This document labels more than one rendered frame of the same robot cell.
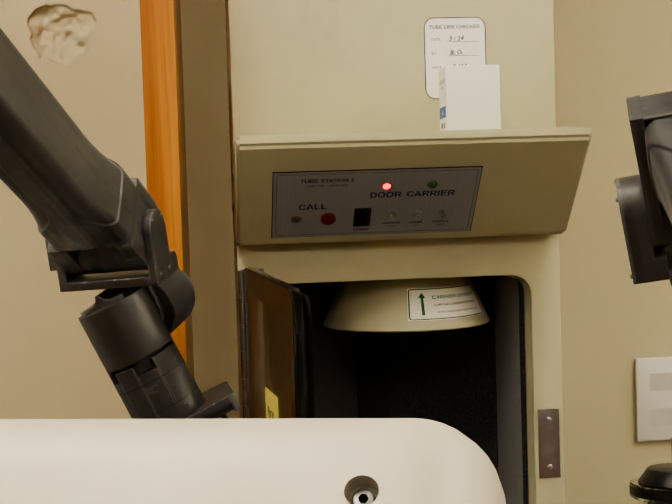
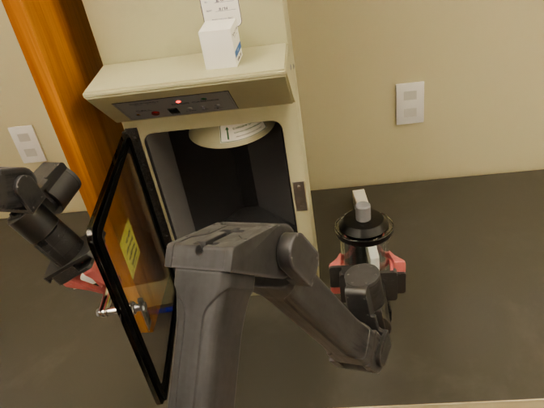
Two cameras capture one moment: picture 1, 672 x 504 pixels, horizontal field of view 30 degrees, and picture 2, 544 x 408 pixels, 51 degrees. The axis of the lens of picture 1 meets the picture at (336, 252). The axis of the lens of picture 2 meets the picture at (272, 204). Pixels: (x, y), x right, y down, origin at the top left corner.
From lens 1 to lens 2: 0.63 m
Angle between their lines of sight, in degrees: 35
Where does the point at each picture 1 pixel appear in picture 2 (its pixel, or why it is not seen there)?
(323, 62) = (141, 14)
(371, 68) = (170, 15)
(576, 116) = not seen: outside the picture
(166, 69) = (36, 53)
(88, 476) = not seen: outside the picture
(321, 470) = not seen: outside the picture
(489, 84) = (226, 41)
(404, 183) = (187, 99)
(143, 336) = (36, 231)
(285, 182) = (121, 105)
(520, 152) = (246, 84)
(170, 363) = (55, 240)
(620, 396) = (388, 103)
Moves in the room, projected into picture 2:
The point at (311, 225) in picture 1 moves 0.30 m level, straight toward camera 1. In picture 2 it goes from (148, 115) to (78, 223)
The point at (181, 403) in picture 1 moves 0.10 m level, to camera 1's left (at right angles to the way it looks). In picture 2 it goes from (66, 256) to (10, 256)
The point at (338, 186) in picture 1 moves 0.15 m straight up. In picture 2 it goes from (151, 104) to (125, 11)
